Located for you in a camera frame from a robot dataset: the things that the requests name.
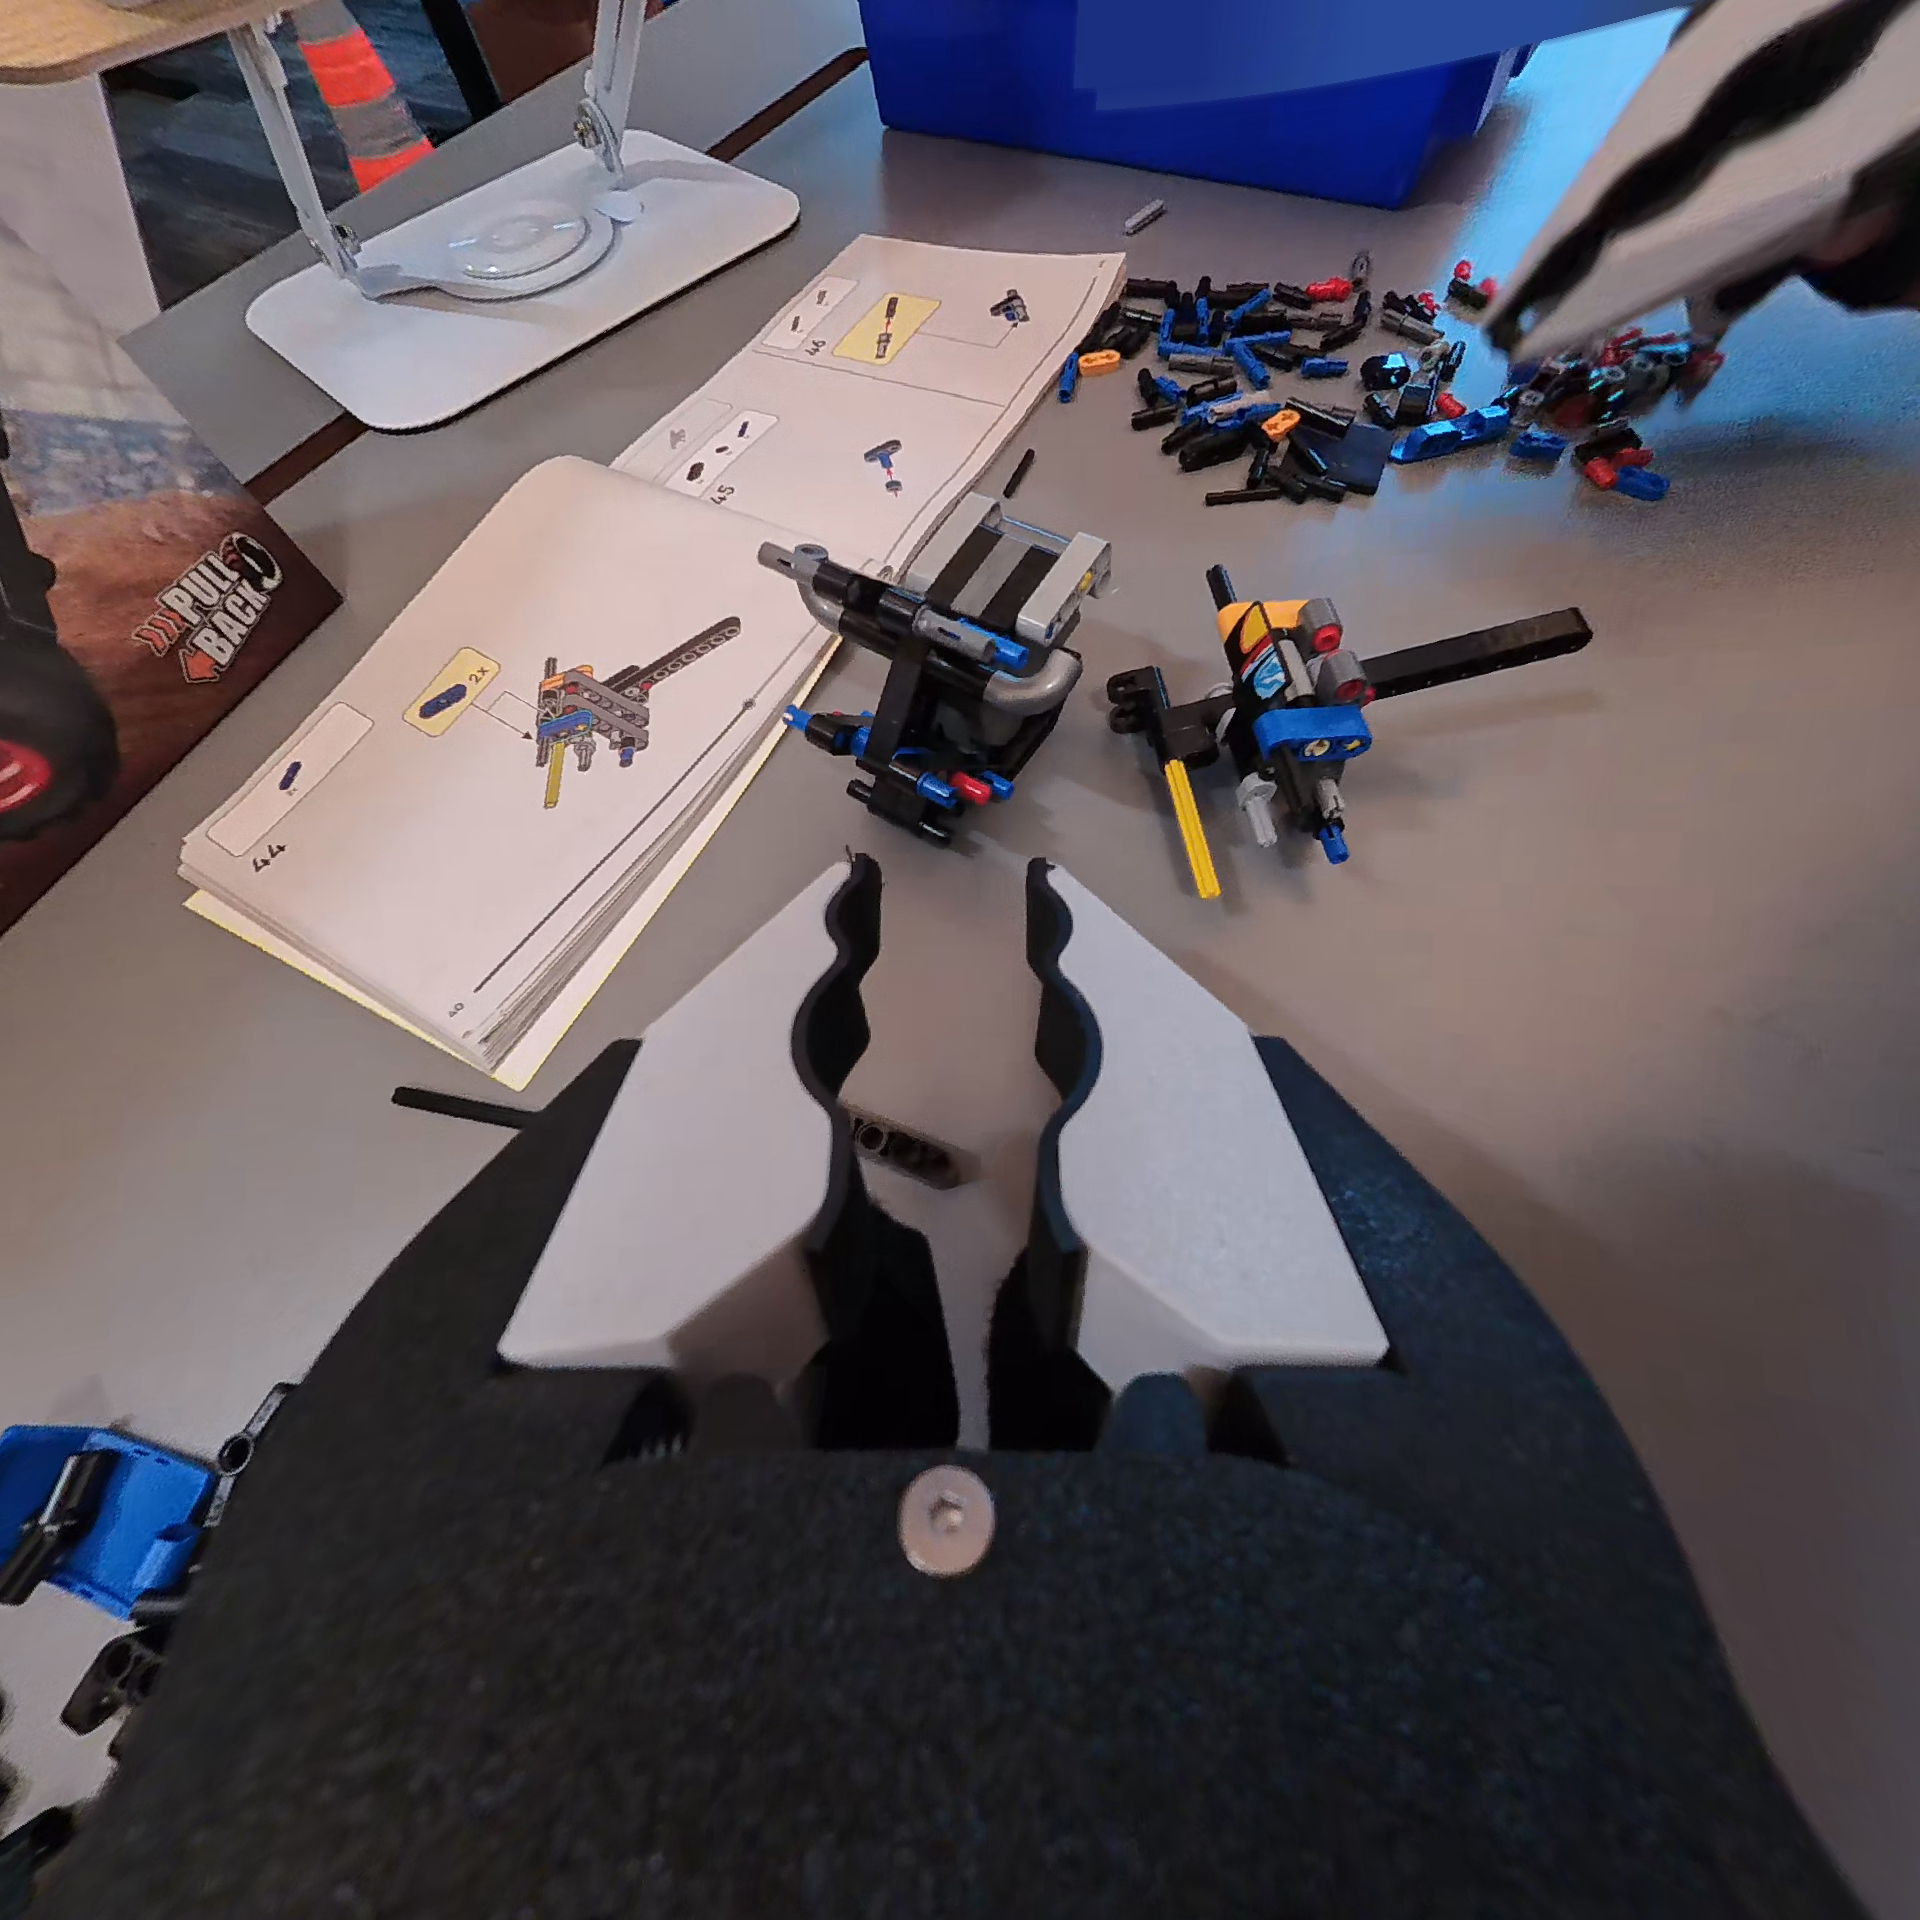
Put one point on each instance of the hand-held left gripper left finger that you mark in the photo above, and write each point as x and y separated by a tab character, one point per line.
661	1201

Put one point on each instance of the white instruction booklet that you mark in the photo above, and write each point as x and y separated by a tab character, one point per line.
601	631

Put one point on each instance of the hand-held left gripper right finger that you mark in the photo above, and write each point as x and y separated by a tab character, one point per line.
1214	1201

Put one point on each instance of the short black lego beam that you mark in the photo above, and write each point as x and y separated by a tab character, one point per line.
908	1149

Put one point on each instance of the printed toy set box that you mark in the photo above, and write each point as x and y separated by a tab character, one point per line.
121	631

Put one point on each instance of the cluster of small lego pins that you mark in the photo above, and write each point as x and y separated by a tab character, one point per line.
1245	374

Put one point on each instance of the dark blue flat lego panel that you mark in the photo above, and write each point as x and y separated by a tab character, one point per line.
1359	453

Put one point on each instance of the black yellow lego assembly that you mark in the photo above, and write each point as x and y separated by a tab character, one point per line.
1291	704

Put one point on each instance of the grey black lego chassis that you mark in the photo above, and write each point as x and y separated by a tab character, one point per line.
945	675

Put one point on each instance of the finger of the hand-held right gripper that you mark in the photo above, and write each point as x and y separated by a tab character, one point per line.
1635	134
1695	240

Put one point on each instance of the blue lego fender piece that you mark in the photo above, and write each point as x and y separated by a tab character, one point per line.
1449	434

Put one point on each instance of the pile of loose lego pieces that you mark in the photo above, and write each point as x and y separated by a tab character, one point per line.
105	1515

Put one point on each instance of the orange traffic cone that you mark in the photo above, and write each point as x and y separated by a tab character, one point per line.
369	105

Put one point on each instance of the blue storage bin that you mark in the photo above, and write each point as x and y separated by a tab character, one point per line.
1201	90

